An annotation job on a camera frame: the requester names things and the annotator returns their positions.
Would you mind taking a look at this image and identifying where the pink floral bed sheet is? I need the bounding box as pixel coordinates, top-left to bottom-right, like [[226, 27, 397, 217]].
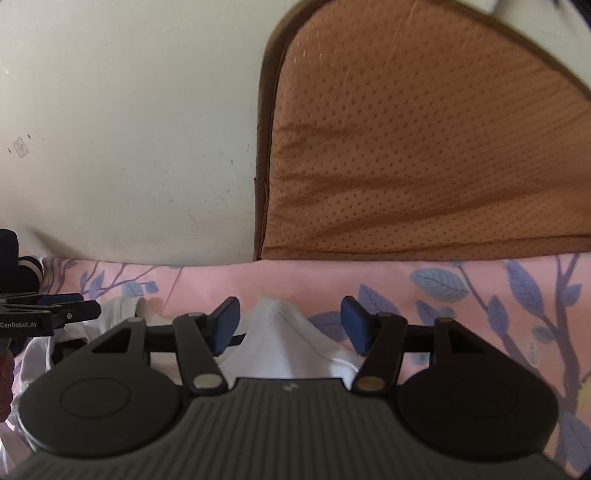
[[42, 254, 590, 474]]

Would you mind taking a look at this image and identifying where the person's left hand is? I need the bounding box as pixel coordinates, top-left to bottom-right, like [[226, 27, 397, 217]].
[[0, 350, 14, 423]]

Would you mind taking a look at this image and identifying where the brown mesh cushion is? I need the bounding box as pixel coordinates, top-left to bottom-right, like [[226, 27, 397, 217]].
[[254, 1, 590, 261]]

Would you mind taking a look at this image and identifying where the white garment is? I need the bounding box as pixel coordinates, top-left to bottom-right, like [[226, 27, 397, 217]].
[[1, 297, 363, 476]]

